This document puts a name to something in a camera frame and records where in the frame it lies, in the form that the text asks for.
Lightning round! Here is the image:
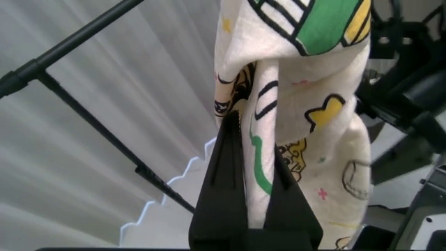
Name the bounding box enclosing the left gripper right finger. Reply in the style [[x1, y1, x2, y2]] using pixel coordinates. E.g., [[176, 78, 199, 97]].
[[263, 145, 324, 250]]

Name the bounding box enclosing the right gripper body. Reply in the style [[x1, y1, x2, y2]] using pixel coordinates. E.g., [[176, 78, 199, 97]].
[[355, 65, 446, 153]]

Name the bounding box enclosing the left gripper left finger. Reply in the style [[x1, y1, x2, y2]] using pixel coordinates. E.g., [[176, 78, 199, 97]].
[[188, 110, 250, 250]]

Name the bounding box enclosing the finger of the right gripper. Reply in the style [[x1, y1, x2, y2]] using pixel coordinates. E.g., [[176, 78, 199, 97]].
[[370, 138, 437, 186]]

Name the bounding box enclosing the cream printed garment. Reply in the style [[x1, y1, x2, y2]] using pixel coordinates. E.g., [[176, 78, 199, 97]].
[[213, 0, 373, 250]]

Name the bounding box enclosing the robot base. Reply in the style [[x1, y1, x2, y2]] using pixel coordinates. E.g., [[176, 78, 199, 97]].
[[351, 163, 446, 251]]

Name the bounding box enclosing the black clothes rack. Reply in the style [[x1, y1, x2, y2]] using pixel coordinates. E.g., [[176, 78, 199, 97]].
[[0, 0, 197, 215]]

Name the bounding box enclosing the white curtain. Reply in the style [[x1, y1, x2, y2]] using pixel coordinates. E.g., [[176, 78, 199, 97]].
[[0, 0, 224, 250]]

